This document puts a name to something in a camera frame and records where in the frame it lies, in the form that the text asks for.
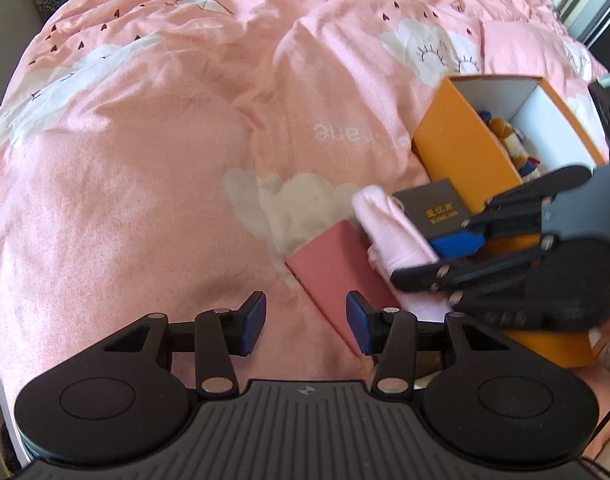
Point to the blue white plush toy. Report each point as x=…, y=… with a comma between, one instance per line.
x=527, y=167

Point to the orange cardboard box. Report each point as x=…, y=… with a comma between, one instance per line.
x=460, y=145

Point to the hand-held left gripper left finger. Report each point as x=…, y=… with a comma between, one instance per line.
x=250, y=325

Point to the pink printed blanket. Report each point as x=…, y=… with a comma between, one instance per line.
x=160, y=160

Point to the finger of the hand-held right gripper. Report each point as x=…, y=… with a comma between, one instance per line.
x=420, y=276
x=455, y=246

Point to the brown bear plush toy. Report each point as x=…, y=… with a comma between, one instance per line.
x=500, y=127

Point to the dark grey small box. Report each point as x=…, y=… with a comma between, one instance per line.
x=430, y=205

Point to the light pink cloth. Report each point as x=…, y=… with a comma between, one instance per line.
x=390, y=230

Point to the pink rectangular case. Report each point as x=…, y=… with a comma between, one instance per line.
x=335, y=265

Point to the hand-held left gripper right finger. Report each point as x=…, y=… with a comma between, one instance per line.
x=359, y=325

